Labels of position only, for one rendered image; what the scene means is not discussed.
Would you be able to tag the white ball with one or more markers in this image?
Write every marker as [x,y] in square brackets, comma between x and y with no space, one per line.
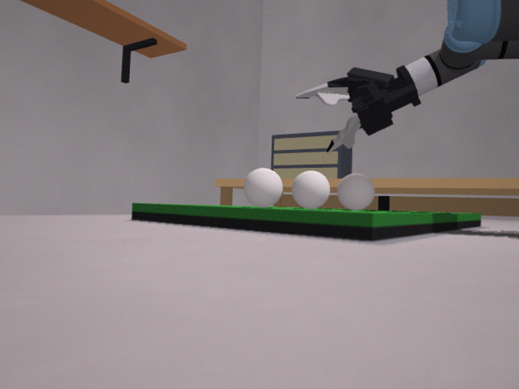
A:
[263,187]
[355,191]
[310,189]

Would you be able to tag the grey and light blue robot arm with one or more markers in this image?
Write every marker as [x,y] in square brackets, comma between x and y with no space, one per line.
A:
[471,23]

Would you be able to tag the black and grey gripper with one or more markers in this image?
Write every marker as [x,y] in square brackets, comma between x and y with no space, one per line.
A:
[364,93]

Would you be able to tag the green turf mat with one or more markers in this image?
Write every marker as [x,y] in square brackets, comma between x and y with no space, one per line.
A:
[361,225]

